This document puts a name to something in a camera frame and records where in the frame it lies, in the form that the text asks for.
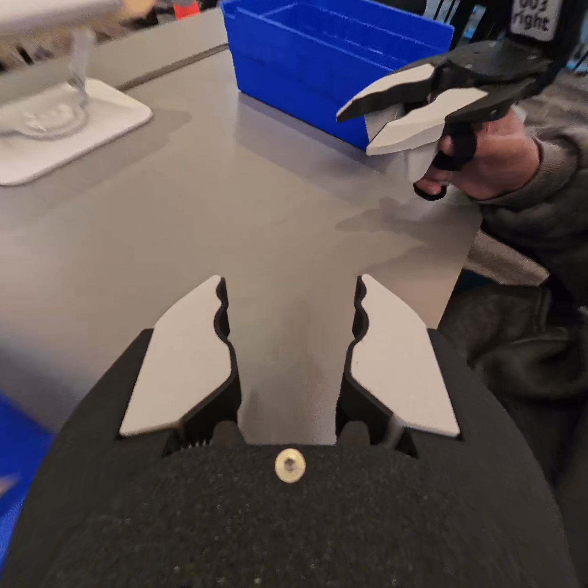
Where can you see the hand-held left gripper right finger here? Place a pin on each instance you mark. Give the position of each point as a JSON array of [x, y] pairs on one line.
[[399, 367]]

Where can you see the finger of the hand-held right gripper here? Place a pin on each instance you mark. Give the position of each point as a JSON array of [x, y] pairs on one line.
[[422, 121], [395, 82]]

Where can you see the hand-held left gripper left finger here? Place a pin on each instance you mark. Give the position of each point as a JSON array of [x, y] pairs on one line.
[[179, 367]]

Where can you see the blue plastic bin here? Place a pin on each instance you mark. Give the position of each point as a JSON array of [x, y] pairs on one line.
[[18, 450], [298, 59]]

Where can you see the grey desk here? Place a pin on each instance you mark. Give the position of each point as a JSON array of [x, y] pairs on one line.
[[229, 206]]

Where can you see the person's right hand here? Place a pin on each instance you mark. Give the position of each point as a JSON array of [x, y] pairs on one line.
[[500, 160]]

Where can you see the red bag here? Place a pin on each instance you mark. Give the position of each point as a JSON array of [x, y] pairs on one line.
[[187, 9]]

